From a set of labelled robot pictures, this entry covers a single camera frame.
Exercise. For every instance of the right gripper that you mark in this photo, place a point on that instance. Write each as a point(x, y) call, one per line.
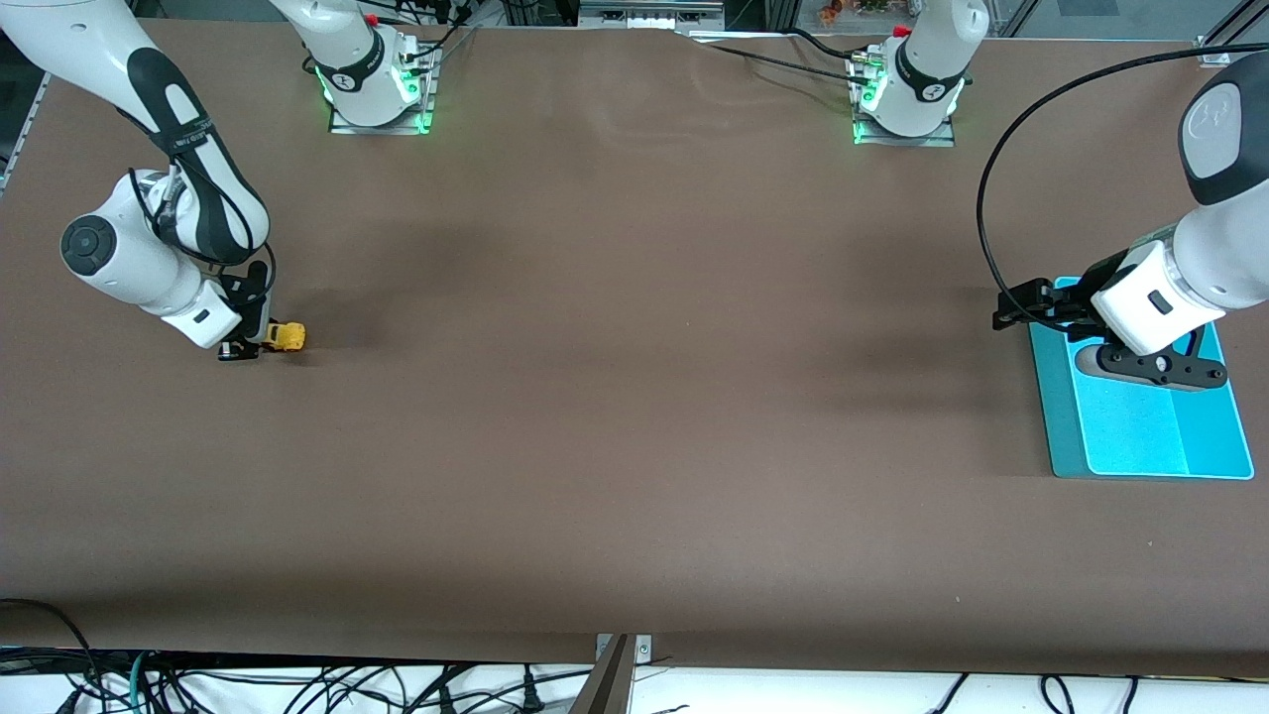
point(252, 306)

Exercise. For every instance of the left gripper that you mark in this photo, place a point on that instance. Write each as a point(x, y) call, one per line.
point(1078, 297)

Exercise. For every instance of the yellow beetle toy car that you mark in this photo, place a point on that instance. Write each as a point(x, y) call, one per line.
point(288, 337)

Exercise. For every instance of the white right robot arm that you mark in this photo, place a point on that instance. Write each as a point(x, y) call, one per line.
point(188, 129)

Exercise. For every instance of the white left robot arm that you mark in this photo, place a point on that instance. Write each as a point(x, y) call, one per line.
point(1229, 248)

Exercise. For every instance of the cyan plastic tray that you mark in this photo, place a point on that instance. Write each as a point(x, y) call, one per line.
point(1140, 436)

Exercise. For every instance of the dark grey metal bar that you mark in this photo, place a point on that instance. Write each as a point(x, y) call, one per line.
point(607, 684)

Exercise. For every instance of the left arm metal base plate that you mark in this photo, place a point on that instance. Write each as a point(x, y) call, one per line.
point(942, 137)

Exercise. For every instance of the aluminium corner bracket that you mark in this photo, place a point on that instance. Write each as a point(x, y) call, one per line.
point(1211, 52)

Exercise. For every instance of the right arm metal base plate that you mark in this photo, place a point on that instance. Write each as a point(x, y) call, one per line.
point(426, 89)

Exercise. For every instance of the aluminium frame rail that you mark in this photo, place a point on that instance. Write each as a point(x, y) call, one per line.
point(649, 14)

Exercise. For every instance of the small metal table bracket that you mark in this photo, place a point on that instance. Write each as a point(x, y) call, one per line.
point(644, 649)

